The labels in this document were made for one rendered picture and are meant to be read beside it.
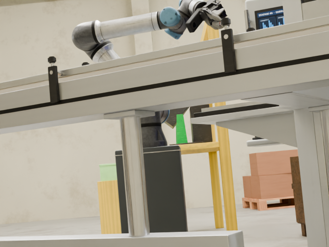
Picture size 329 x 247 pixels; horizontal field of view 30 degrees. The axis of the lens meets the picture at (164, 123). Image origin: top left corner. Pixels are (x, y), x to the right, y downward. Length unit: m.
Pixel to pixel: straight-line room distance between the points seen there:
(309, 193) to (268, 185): 6.99
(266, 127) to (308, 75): 1.03
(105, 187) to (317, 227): 4.50
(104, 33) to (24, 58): 8.95
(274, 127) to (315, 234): 0.41
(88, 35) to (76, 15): 8.86
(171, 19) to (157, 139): 0.48
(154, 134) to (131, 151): 0.99
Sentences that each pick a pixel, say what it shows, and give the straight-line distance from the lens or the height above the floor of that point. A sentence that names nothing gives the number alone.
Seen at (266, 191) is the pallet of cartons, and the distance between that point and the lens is 9.07.
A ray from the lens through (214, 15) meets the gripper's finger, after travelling 2.40.
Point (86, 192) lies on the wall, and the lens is 11.06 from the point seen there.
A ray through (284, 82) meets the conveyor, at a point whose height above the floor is 0.85.
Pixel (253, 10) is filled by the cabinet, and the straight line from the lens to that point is 3.29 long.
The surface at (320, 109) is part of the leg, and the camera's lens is 1.82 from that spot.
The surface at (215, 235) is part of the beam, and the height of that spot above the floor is 0.55.
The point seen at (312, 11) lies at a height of 1.18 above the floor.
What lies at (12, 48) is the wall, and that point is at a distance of 11.58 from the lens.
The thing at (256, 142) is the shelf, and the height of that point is 0.79.
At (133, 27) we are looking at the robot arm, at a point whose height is 1.28.
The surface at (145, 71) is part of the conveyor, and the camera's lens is 1.39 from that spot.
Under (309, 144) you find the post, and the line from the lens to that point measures 2.08.
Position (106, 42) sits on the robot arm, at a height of 1.27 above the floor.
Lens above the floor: 0.70
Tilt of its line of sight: 4 degrees up
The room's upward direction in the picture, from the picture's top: 5 degrees counter-clockwise
